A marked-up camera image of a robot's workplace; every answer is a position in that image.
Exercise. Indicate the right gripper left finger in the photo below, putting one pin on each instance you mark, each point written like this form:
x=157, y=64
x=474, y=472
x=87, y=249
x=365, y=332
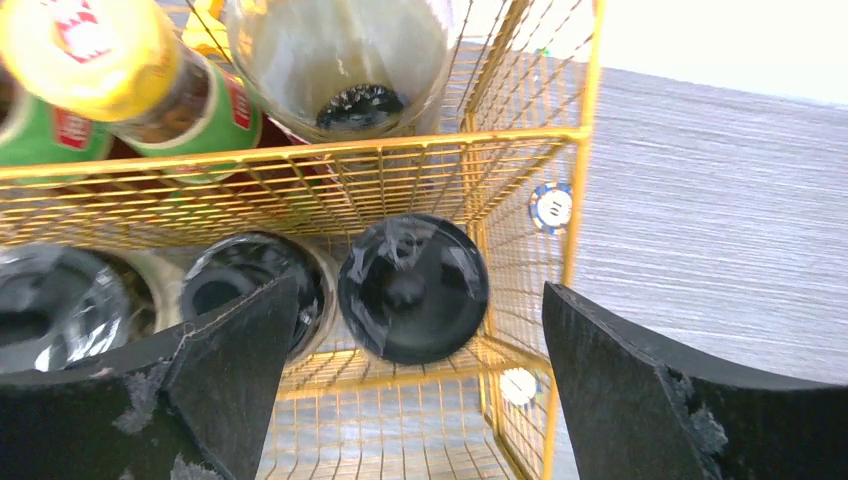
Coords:
x=191, y=402

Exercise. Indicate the bottle cap on counter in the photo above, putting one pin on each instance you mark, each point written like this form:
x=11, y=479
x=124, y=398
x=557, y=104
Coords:
x=550, y=207

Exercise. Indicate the brown spice jar black cap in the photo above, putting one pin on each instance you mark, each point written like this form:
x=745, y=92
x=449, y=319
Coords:
x=238, y=265

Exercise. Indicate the yellow plastic toy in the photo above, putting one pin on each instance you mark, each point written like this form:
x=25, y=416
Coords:
x=205, y=31

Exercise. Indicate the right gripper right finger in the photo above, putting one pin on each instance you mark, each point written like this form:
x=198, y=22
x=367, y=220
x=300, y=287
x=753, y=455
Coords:
x=640, y=405

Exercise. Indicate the tall clear oil bottle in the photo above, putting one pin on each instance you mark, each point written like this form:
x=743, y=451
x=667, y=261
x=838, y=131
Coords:
x=333, y=71

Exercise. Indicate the sauce bottle yellow cap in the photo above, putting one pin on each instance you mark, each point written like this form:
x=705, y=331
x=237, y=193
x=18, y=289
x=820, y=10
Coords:
x=122, y=64
x=36, y=134

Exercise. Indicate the yellow wire basket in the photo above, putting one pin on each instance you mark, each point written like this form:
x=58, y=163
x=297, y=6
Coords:
x=518, y=112

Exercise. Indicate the white shaker bottle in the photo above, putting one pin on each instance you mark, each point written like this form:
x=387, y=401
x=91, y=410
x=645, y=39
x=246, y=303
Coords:
x=413, y=289

